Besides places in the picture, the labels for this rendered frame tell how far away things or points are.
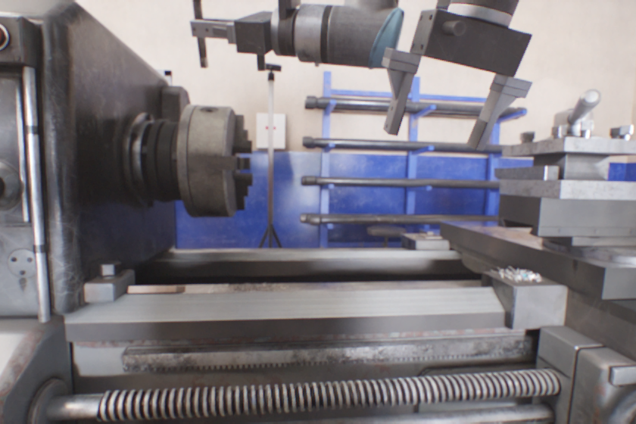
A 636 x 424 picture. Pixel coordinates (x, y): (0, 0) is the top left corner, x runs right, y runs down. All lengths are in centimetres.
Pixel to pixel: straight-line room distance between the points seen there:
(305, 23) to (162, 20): 375
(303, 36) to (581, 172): 54
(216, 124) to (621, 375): 78
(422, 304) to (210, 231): 341
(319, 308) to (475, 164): 397
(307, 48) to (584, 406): 71
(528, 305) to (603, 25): 523
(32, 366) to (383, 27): 70
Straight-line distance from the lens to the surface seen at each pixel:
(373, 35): 58
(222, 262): 94
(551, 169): 71
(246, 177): 80
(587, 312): 75
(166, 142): 75
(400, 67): 46
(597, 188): 72
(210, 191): 69
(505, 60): 51
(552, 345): 74
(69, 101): 63
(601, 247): 77
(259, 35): 59
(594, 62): 560
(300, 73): 396
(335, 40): 58
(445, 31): 45
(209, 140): 69
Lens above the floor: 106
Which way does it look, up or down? 6 degrees down
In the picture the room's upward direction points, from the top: 1 degrees clockwise
